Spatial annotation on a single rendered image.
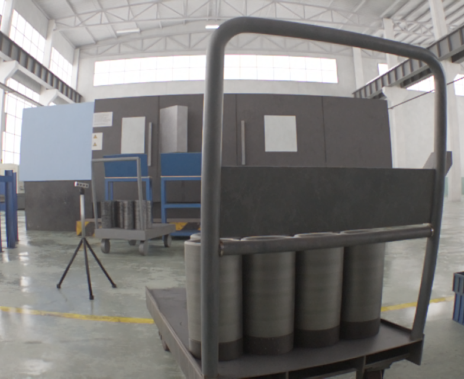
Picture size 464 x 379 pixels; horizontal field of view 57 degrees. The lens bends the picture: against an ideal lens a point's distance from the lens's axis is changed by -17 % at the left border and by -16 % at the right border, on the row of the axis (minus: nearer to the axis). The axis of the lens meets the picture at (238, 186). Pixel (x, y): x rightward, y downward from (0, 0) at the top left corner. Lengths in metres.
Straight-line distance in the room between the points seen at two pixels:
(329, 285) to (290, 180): 0.33
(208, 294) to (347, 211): 0.32
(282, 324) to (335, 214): 0.30
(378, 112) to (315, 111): 1.10
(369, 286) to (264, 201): 0.42
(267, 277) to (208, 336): 0.23
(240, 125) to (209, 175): 6.52
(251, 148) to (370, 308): 6.23
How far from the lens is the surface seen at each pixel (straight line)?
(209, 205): 0.86
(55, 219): 7.68
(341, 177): 0.96
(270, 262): 1.07
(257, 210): 0.90
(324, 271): 1.13
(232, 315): 1.07
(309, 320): 1.16
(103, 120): 7.53
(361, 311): 1.22
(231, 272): 1.05
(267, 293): 1.09
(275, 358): 1.11
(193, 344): 1.11
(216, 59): 0.85
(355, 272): 1.20
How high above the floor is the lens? 0.65
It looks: level
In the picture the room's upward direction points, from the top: 1 degrees counter-clockwise
